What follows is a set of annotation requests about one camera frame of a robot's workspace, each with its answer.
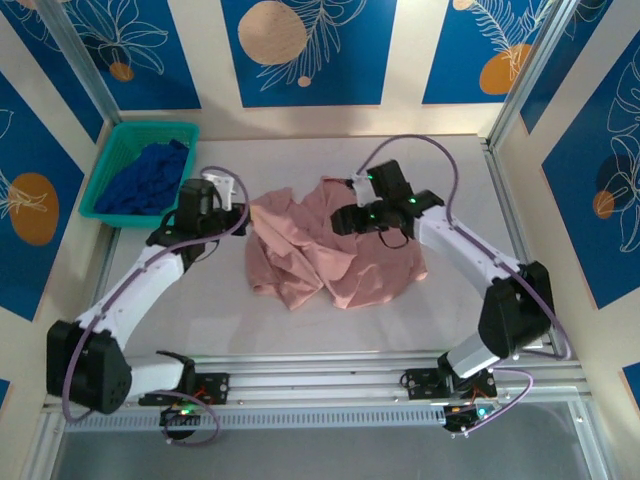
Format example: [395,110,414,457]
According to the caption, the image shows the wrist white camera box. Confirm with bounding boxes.
[201,168,237,212]
[348,169,377,207]

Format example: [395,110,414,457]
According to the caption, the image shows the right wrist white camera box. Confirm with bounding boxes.
[348,169,377,207]

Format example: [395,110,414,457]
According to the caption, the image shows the grey slotted cable duct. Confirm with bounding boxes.
[63,410,447,432]

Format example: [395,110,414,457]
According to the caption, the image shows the pink t-shirt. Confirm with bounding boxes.
[243,174,430,312]

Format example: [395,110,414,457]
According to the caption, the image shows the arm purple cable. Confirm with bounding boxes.
[360,133,572,434]
[62,168,251,446]

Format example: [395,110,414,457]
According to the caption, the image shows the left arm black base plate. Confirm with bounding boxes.
[138,372,231,407]

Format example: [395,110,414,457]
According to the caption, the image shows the blue floral wall poster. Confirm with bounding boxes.
[541,29,640,311]
[0,0,105,145]
[59,0,203,112]
[519,0,615,135]

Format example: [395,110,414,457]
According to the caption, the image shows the aluminium rail frame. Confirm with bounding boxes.
[42,349,596,416]

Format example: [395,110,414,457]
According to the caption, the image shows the blue poster with beige circle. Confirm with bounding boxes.
[221,0,399,109]

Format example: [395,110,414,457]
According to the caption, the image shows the teal plastic basket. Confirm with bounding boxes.
[79,121,200,230]

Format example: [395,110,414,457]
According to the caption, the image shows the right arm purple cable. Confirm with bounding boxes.
[360,133,572,434]

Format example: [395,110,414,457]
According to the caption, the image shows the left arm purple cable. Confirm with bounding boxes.
[62,168,251,446]

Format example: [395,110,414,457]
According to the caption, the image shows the blue poster with orange circle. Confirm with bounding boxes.
[422,0,559,106]
[0,69,87,322]

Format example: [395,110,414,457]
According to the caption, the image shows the aluminium table side rail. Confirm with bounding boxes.
[74,142,146,371]
[480,139,565,361]

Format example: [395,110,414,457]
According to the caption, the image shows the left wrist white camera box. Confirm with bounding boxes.
[201,168,237,212]

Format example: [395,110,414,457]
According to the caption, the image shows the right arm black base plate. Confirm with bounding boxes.
[399,367,500,402]

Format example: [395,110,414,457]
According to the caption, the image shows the blue garment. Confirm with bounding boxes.
[93,138,191,219]

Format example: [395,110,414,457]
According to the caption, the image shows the aluminium corner post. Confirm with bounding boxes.
[485,0,587,151]
[37,0,142,157]

